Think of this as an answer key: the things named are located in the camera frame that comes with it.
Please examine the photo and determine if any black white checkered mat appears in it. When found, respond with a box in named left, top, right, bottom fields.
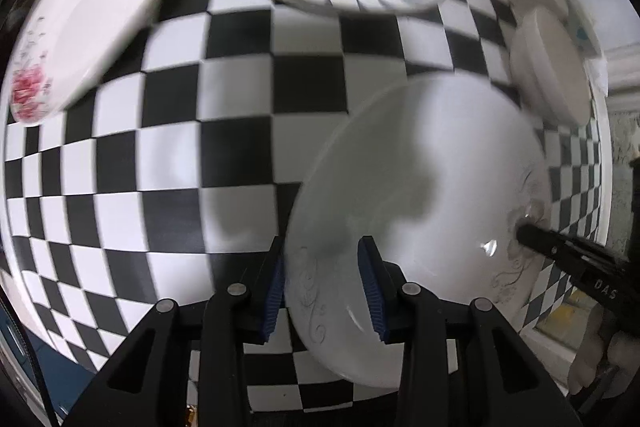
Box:
left=0, top=0, right=614, bottom=414

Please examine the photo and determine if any white plate grey floral pattern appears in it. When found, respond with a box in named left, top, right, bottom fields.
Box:
left=284, top=73, right=551, bottom=388

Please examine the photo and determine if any black cable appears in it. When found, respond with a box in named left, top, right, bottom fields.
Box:
left=0, top=296, right=59, bottom=427

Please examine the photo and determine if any plain white bowl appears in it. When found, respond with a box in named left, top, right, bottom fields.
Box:
left=509, top=5, right=591, bottom=128

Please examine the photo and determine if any white plate red flower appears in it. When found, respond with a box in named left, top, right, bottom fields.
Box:
left=4, top=0, right=157, bottom=126

